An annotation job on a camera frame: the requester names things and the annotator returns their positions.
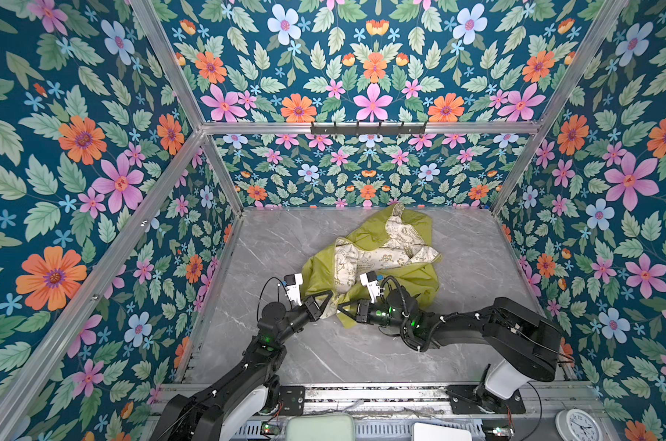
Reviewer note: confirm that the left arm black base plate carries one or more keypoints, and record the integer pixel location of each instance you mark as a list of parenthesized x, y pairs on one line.
[(287, 400)]

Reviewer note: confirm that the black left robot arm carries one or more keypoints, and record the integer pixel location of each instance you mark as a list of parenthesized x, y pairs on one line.
[(219, 410)]

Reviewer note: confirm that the white clock bottom right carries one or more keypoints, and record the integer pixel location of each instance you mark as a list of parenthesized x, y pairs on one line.
[(577, 425)]

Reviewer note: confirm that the pale green box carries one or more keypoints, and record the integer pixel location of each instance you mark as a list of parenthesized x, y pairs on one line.
[(332, 427)]

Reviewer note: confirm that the aluminium frame left diagonal bar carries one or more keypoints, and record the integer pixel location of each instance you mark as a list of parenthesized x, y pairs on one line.
[(28, 384)]

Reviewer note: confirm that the aluminium frame post back left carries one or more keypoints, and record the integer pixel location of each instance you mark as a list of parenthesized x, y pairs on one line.
[(150, 23)]

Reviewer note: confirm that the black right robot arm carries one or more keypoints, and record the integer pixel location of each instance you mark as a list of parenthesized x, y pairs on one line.
[(528, 343)]

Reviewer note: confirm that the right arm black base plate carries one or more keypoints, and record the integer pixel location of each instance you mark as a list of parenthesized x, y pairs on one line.
[(473, 399)]

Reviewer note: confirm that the white box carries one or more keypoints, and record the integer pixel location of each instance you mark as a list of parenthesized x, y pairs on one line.
[(433, 432)]

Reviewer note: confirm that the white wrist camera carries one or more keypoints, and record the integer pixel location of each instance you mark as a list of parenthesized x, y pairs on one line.
[(370, 281), (292, 284)]

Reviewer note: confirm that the aluminium frame post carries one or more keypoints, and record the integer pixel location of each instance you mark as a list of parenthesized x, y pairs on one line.
[(598, 32), (150, 23)]

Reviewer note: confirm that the green jacket with printed lining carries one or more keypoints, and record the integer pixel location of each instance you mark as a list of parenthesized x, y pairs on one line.
[(394, 242)]

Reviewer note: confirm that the aluminium frame post back right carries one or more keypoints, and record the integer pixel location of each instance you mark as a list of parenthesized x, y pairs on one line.
[(598, 32)]

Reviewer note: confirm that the aluminium front rail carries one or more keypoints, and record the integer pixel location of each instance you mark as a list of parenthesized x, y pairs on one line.
[(428, 399)]

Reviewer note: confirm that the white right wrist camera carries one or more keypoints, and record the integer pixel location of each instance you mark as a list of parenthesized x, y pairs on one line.
[(370, 281)]

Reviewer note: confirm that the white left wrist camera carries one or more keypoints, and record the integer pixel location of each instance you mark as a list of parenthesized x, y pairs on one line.
[(292, 284)]

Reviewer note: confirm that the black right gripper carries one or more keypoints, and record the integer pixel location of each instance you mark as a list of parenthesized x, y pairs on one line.
[(363, 314)]

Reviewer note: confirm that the black hook rail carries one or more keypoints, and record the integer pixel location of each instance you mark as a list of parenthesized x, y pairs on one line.
[(349, 129)]

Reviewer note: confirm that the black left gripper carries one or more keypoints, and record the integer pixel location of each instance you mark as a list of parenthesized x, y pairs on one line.
[(310, 310)]

